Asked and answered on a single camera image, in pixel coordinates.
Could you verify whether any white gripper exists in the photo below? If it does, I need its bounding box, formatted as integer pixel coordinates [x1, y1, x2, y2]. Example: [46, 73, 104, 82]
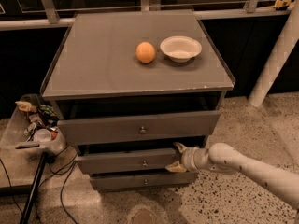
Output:
[165, 142, 209, 173]

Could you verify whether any grey drawer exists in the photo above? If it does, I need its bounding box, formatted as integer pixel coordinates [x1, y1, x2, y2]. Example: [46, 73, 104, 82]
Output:
[58, 111, 220, 146]
[76, 147, 181, 174]
[90, 172, 197, 191]

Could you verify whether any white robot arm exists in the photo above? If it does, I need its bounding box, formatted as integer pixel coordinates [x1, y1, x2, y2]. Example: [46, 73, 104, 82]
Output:
[165, 142, 299, 224]

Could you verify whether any grey bottom drawer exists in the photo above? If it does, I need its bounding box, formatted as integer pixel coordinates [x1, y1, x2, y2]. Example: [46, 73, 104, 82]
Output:
[90, 172, 197, 191]

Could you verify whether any grey drawer cabinet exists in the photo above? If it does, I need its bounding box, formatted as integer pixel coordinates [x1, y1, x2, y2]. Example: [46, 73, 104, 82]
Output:
[41, 10, 235, 178]

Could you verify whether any grey top drawer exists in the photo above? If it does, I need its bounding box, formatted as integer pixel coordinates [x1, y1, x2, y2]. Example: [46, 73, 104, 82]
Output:
[58, 111, 220, 146]

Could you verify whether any white bowl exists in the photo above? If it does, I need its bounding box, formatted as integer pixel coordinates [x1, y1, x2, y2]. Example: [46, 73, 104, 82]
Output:
[160, 35, 202, 63]

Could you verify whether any orange fruit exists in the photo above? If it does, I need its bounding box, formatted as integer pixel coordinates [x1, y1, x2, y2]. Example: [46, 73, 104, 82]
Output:
[135, 42, 155, 63]

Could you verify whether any green patterned item in bin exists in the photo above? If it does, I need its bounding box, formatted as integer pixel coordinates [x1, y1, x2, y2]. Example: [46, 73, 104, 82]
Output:
[36, 105, 58, 121]

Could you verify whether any white round lid in bin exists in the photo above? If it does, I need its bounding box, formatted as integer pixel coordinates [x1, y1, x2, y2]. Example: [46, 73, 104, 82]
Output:
[33, 129, 51, 142]

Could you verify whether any brown item in bin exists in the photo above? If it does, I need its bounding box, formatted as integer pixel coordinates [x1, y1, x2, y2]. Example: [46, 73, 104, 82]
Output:
[15, 101, 37, 113]

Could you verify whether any black stand pole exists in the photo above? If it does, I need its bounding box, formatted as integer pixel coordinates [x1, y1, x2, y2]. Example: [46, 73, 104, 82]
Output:
[17, 142, 48, 224]

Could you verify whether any white diagonal pillar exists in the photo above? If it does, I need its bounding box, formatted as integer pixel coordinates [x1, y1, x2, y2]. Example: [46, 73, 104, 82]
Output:
[249, 0, 299, 107]

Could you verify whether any yellow object on ledge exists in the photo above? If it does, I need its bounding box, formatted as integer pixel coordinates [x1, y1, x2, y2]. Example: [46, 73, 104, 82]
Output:
[274, 0, 292, 10]

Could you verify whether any black floor cable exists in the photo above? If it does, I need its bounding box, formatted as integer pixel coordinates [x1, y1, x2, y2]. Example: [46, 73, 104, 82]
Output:
[0, 147, 78, 224]

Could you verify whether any metal railing frame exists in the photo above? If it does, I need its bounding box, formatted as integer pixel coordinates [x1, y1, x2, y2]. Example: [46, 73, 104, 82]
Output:
[0, 0, 295, 30]

